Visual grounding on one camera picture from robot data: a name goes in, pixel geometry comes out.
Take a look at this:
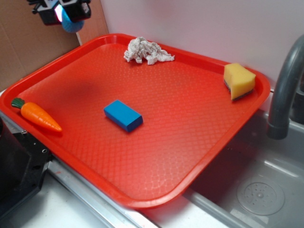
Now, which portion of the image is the crumpled white cloth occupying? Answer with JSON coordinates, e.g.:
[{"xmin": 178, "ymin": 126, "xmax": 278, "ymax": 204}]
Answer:
[{"xmin": 124, "ymin": 37, "xmax": 175, "ymax": 65}]

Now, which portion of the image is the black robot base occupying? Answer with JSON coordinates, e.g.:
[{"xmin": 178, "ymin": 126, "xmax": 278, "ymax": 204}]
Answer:
[{"xmin": 0, "ymin": 120, "xmax": 50, "ymax": 219}]

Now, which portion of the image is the brown cardboard panel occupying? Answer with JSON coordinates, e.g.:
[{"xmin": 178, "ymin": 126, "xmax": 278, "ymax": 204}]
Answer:
[{"xmin": 0, "ymin": 0, "xmax": 81, "ymax": 92}]

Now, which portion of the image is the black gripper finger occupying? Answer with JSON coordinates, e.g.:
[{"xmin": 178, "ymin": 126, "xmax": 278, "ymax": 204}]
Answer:
[
  {"xmin": 62, "ymin": 1, "xmax": 92, "ymax": 22},
  {"xmin": 32, "ymin": 4, "xmax": 61, "ymax": 26}
]

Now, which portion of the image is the blue rectangular block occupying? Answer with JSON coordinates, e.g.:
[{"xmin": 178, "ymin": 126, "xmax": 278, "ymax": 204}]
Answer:
[{"xmin": 104, "ymin": 100, "xmax": 143, "ymax": 133}]

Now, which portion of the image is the red plastic tray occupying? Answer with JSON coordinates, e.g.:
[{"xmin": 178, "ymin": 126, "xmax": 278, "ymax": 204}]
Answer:
[{"xmin": 0, "ymin": 34, "xmax": 270, "ymax": 209}]

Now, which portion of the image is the grey plastic sink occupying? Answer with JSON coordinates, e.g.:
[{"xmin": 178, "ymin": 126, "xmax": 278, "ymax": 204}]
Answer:
[{"xmin": 142, "ymin": 89, "xmax": 304, "ymax": 228}]

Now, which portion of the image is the orange toy carrot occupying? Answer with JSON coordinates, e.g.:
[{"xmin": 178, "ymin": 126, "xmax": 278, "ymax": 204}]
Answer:
[{"xmin": 11, "ymin": 97, "xmax": 62, "ymax": 132}]

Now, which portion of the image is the blue knitted ball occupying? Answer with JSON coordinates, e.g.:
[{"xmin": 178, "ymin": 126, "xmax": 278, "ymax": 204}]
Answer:
[{"xmin": 62, "ymin": 15, "xmax": 85, "ymax": 33}]

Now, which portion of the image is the grey faucet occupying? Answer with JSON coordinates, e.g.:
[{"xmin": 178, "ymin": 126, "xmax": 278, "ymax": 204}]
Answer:
[{"xmin": 266, "ymin": 36, "xmax": 304, "ymax": 140}]

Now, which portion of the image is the yellow sponge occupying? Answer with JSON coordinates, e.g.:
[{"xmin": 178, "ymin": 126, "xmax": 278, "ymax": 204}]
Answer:
[{"xmin": 223, "ymin": 63, "xmax": 256, "ymax": 101}]

